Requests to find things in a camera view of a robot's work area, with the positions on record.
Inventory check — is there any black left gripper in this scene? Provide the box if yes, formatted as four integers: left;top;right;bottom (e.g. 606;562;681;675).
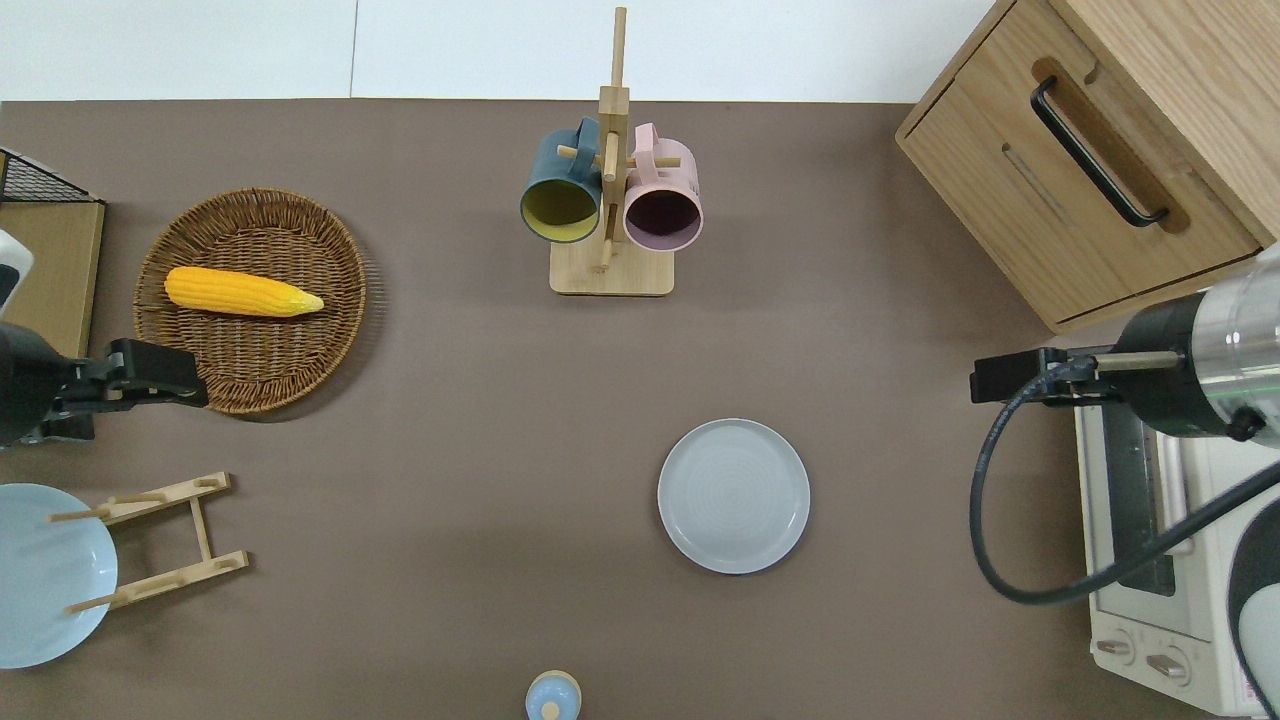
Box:
0;322;211;448

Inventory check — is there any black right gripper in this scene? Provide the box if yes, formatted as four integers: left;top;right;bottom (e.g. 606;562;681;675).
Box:
972;292;1236;436

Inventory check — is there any gray plate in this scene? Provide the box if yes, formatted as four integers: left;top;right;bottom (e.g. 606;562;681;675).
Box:
657;418;811;576

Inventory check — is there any wooden plate rack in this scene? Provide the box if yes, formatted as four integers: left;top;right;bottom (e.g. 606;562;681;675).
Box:
48;472;250;614

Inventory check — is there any light blue plate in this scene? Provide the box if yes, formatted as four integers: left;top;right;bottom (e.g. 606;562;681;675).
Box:
0;483;119;669

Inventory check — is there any brown wicker basket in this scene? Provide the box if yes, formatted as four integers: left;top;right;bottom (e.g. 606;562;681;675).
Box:
133;187;369;416

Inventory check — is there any yellow corn cob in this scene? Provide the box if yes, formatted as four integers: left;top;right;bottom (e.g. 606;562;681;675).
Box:
164;266;325;319

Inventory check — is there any wooden cabinet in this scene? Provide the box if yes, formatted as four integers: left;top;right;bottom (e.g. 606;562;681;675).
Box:
895;0;1280;336

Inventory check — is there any white toaster oven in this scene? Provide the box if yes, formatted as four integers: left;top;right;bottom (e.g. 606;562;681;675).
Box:
1075;400;1280;719

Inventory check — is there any brown table mat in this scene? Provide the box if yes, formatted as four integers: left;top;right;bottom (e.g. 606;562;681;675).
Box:
0;98;1280;720

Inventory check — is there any pink mug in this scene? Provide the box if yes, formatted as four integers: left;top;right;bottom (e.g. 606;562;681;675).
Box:
623;123;704;253

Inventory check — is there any wooden mug tree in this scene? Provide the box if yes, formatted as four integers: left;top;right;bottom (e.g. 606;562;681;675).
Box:
549;7;683;297

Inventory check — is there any dark teal mug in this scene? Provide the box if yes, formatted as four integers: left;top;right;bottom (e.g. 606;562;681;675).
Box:
519;117;604;244

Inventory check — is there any small blue dome knob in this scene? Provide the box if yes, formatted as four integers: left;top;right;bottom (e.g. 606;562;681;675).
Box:
525;670;582;720

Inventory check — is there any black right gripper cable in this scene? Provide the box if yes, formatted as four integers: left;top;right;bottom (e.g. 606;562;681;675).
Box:
968;350;1280;606

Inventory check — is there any wire grid shelf box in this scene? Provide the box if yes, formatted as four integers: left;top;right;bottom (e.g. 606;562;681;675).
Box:
0;148;106;361

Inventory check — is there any black cabinet handle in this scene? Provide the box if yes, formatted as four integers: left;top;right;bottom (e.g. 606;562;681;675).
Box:
1030;76;1171;229

